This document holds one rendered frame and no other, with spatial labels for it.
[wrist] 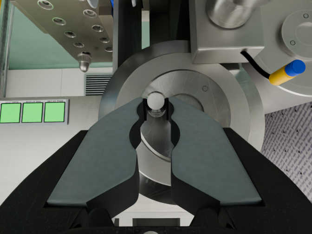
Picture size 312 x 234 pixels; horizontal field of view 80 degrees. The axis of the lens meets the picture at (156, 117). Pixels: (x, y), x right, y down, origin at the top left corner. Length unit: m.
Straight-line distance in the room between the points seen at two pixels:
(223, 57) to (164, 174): 0.11
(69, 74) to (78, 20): 2.93
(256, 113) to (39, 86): 3.44
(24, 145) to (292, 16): 0.60
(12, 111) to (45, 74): 2.93
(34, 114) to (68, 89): 2.70
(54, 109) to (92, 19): 0.26
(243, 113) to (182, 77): 0.06
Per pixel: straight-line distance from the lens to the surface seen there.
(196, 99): 0.15
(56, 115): 0.56
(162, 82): 0.15
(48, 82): 3.47
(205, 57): 0.16
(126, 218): 0.54
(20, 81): 3.73
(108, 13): 0.39
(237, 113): 0.17
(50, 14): 0.45
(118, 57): 0.20
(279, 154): 0.37
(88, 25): 0.45
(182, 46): 0.19
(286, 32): 0.22
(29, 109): 0.60
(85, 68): 0.56
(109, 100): 0.18
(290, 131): 0.35
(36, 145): 0.59
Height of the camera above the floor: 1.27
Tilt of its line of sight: 8 degrees down
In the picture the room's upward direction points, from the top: 179 degrees clockwise
